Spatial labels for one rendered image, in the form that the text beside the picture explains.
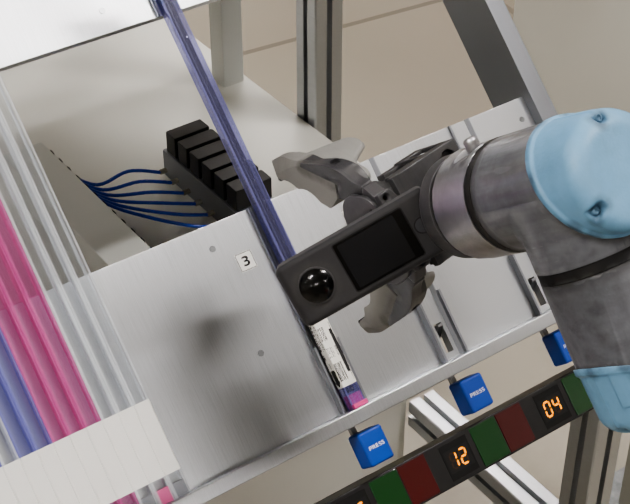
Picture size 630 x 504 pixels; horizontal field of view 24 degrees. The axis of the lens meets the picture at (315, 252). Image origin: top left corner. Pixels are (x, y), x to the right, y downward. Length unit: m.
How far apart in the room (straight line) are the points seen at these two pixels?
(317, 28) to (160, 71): 0.27
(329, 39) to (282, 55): 1.43
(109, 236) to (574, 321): 0.74
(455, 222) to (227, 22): 0.91
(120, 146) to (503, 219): 0.92
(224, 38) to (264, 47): 1.38
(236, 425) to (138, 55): 0.83
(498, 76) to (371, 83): 1.65
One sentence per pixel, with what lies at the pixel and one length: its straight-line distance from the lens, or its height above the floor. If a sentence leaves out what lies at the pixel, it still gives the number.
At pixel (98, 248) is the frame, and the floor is 0.67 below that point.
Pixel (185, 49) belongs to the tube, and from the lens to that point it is 1.24.
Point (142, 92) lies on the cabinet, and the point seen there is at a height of 0.62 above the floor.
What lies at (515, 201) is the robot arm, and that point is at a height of 1.07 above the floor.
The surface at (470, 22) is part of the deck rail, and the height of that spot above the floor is 0.89.
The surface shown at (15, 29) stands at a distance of 1.22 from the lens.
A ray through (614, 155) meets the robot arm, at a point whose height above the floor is 1.11.
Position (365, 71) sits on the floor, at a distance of 3.10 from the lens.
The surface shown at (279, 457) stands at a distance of 1.17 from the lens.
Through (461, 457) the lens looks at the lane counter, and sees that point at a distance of 1.28.
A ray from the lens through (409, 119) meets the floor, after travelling 2.94.
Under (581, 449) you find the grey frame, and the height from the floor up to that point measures 0.46.
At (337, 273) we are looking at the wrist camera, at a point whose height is 0.97.
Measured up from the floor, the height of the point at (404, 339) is 0.74.
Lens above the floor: 1.57
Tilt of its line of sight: 38 degrees down
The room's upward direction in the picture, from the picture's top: straight up
